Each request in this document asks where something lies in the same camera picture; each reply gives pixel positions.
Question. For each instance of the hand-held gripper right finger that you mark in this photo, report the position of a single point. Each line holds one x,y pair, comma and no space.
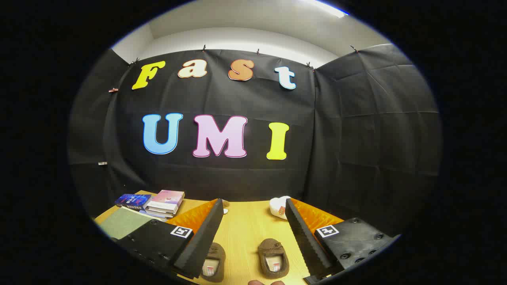
307,245

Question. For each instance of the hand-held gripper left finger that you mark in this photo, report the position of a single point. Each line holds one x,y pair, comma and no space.
202,245

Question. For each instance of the brown fuzzy slipper shoe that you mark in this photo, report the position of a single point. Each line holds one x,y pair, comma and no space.
217,253
271,247

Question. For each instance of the fabric storage box with lid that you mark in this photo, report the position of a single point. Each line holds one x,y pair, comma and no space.
126,223

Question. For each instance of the brown bread plush toy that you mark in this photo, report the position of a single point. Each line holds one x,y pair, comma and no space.
225,204

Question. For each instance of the white soft toy orange tag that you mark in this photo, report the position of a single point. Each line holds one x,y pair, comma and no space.
278,206

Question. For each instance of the grey book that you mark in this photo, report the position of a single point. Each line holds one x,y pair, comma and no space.
164,210

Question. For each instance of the light blue book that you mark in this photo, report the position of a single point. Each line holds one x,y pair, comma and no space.
158,215

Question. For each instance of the pink cover book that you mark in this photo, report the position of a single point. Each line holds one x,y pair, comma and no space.
170,196

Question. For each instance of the dark blue cover book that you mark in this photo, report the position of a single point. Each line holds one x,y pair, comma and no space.
132,200

